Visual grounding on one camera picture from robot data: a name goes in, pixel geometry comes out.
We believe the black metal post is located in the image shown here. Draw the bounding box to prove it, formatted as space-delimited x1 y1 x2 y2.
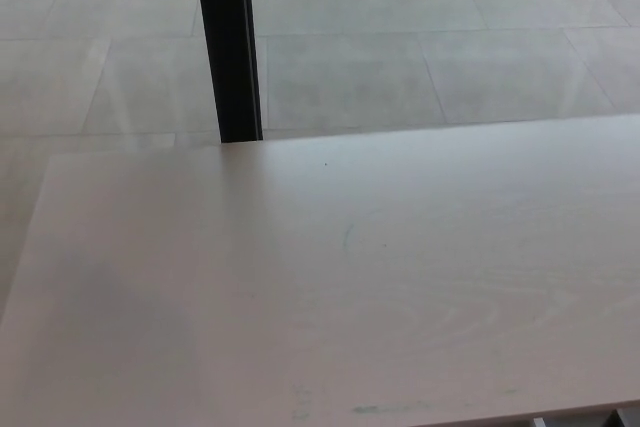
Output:
192 0 264 143

